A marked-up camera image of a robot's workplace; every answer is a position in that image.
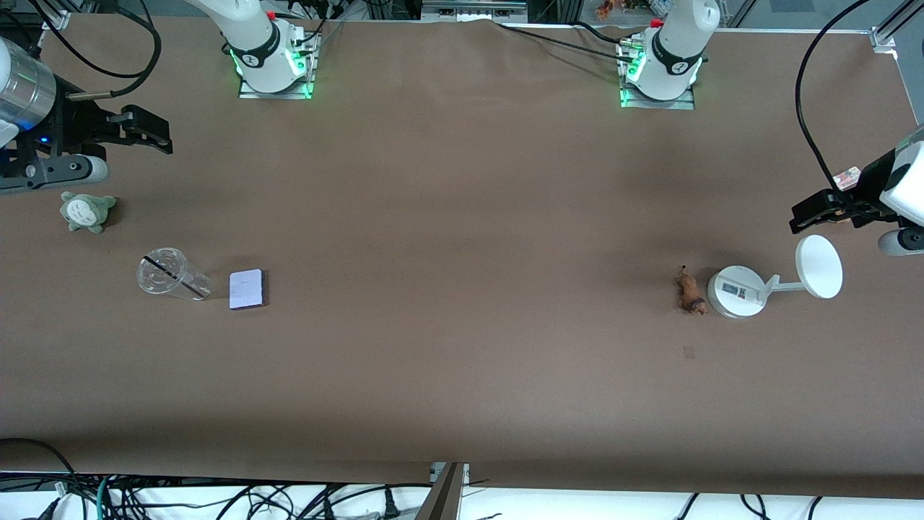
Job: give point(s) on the brown lion statue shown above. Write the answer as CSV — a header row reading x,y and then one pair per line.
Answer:
x,y
690,290

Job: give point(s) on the lavender flip phone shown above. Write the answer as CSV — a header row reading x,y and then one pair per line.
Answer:
x,y
245,289

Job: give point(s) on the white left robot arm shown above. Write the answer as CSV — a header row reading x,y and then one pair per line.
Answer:
x,y
678,43

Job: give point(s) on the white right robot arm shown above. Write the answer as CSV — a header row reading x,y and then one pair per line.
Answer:
x,y
253,43

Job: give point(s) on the printed plush tag card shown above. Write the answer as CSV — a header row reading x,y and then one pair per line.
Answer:
x,y
846,176

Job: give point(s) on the grey green plush toy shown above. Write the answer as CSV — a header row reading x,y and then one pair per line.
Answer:
x,y
86,213

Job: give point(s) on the white round desk lamp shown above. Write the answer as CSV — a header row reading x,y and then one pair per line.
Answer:
x,y
736,292

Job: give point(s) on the clear plastic cup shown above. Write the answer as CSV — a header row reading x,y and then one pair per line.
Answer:
x,y
170,276

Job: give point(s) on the black drinking straw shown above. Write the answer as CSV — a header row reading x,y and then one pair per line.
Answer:
x,y
173,276

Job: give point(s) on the brown table cloth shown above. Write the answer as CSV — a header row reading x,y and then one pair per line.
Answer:
x,y
433,180

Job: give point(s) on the small orange toy figure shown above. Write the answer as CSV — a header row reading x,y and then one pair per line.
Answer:
x,y
605,10

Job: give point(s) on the aluminium frame corner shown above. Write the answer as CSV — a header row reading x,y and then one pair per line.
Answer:
x,y
884,36

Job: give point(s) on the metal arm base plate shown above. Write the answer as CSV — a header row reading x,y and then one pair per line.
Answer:
x,y
307,87
657,105

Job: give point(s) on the grey table leg post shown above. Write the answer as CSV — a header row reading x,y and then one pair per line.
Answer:
x,y
442,498

